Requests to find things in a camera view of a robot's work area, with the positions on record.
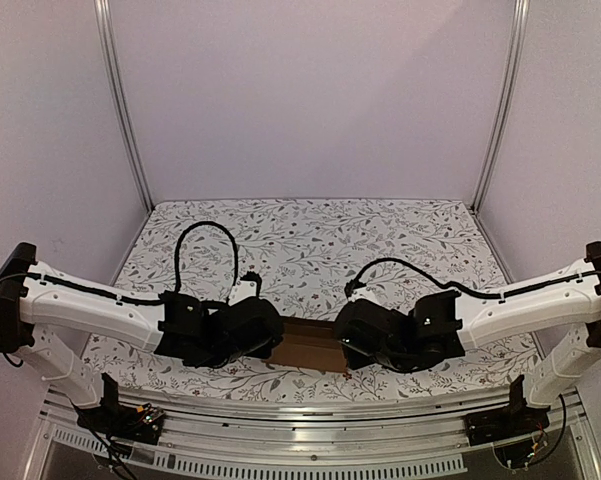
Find brown cardboard box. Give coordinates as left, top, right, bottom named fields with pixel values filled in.
left=264, top=317, right=347, bottom=373

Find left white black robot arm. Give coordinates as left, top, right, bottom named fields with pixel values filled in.
left=0, top=242, right=284, bottom=434

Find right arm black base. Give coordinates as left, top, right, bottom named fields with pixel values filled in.
left=463, top=405, right=549, bottom=446

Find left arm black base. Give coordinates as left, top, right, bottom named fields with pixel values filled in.
left=74, top=403, right=166, bottom=445

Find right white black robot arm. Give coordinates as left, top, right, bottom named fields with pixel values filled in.
left=334, top=241, right=601, bottom=436

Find floral patterned table mat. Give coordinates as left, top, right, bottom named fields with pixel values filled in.
left=83, top=199, right=540, bottom=403

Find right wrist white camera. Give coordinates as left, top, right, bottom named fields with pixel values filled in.
left=344, top=280, right=379, bottom=304

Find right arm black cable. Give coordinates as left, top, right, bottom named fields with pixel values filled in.
left=349, top=257, right=506, bottom=301

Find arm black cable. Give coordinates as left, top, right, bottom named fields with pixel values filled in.
left=173, top=220, right=239, bottom=301
left=349, top=257, right=506, bottom=301

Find front aluminium rail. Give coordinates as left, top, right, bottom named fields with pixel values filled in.
left=38, top=389, right=586, bottom=476

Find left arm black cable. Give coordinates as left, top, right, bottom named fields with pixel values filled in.
left=173, top=220, right=239, bottom=301

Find left aluminium frame post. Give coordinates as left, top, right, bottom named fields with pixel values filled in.
left=94, top=0, right=155, bottom=214

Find aluminium frame post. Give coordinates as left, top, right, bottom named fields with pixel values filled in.
left=94, top=0, right=155, bottom=214
left=470, top=0, right=530, bottom=217

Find right aluminium frame post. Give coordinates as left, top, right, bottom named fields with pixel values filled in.
left=470, top=0, right=530, bottom=217

